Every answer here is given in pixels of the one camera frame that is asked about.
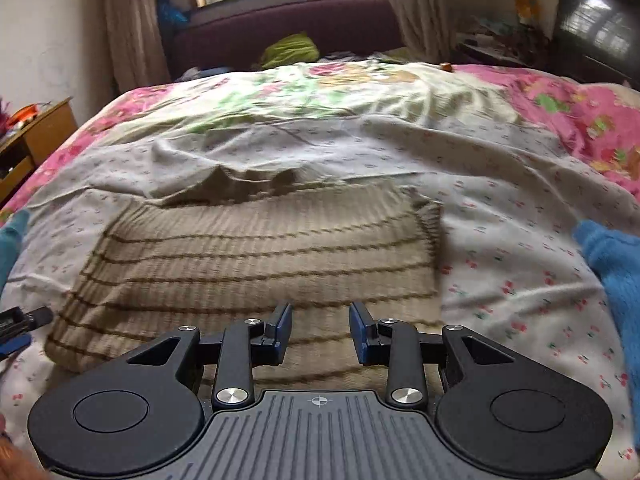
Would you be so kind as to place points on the white cherry print sheet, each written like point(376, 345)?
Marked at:
point(500, 240)

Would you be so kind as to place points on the wooden nightstand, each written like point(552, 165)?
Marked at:
point(47, 135)

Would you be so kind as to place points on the pink floral quilt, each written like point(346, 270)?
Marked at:
point(350, 85)

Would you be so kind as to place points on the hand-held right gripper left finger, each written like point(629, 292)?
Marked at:
point(284, 331)

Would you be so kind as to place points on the blue fluffy cloth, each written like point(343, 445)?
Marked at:
point(620, 285)

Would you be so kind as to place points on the beige striped knit sweater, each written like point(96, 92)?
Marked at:
point(250, 260)

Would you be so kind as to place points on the cluttered side table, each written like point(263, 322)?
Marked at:
point(500, 42)

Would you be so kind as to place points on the teal fleece cloth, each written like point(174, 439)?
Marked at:
point(12, 250)

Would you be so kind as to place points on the person's orange fuzzy clothing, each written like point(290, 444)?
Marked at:
point(17, 455)

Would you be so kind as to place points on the green cloth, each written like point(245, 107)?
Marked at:
point(291, 51)

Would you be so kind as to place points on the blue plastic bag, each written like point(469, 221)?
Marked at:
point(172, 15)

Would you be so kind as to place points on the yellow flower ornament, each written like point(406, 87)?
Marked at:
point(528, 5)

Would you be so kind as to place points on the orange plastic object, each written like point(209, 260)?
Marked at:
point(25, 113)

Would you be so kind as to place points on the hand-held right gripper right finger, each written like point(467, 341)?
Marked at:
point(361, 332)

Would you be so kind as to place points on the beige curtain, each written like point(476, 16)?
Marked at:
point(135, 25)
point(417, 10)

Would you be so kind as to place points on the purple headboard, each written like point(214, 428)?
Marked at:
point(280, 25)

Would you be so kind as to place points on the black television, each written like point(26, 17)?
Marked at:
point(595, 20)

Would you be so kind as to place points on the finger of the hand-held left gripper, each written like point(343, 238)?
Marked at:
point(25, 320)
point(12, 347)

